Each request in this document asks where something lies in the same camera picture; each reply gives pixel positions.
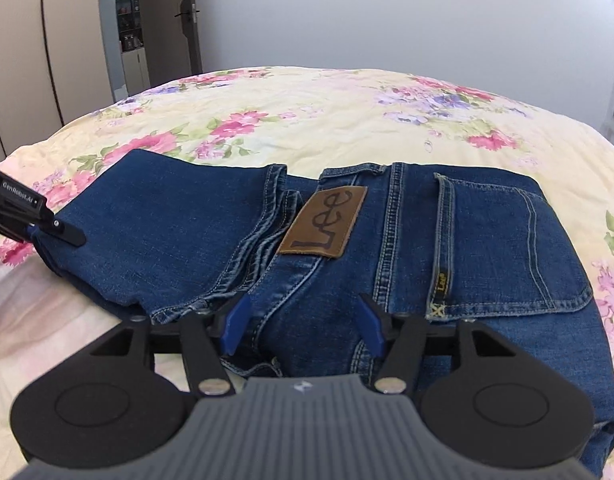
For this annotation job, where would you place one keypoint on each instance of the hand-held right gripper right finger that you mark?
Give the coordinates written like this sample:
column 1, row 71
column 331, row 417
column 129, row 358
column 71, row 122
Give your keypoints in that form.
column 372, row 324

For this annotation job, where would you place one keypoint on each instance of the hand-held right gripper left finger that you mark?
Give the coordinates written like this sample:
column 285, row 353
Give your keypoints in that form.
column 237, row 325

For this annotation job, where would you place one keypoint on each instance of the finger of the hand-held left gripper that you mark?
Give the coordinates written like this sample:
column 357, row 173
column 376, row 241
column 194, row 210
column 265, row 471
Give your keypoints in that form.
column 67, row 234

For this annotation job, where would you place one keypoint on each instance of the blue denim pants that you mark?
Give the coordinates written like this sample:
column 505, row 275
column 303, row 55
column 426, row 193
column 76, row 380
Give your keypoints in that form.
column 162, row 220

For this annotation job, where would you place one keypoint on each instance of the beige wardrobe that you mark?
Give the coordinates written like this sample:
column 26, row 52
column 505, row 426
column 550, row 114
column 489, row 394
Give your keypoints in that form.
column 42, row 60

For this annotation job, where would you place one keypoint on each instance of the beige low cabinet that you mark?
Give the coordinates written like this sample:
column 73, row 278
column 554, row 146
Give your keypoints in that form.
column 136, row 72

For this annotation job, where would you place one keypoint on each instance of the floral bed blanket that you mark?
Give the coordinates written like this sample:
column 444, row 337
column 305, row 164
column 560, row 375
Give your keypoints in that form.
column 312, row 120

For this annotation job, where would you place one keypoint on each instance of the dark display shelf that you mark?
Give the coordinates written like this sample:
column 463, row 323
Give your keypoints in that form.
column 128, row 15

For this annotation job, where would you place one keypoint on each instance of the grey room door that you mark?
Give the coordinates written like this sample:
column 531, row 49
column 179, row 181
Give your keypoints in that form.
column 162, row 20

